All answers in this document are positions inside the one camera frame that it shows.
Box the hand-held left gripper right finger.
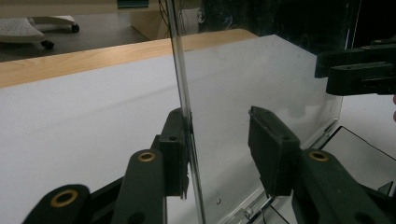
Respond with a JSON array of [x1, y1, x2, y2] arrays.
[[247, 105, 302, 198]]

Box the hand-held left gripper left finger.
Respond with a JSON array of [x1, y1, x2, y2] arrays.
[[151, 107, 192, 200]]

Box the transparent grey plastic compartment box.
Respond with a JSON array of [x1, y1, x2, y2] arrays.
[[164, 0, 396, 224]]

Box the black curtain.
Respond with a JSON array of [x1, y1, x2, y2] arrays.
[[199, 0, 396, 55]]

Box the wooden table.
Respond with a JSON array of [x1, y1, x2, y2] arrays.
[[0, 28, 260, 90]]

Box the white chair base with casters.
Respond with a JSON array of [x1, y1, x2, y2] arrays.
[[0, 15, 80, 50]]

